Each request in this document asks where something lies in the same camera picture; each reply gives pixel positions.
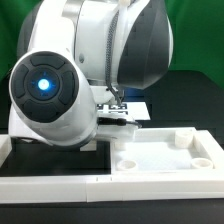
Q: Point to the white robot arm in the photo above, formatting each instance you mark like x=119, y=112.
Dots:
x=74, y=55

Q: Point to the white marker sheet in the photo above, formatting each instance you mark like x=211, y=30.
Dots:
x=137, y=110

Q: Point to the white left fence piece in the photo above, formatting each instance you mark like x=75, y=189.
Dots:
x=5, y=147

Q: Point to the white front fence rail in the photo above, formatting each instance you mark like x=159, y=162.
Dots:
x=55, y=189

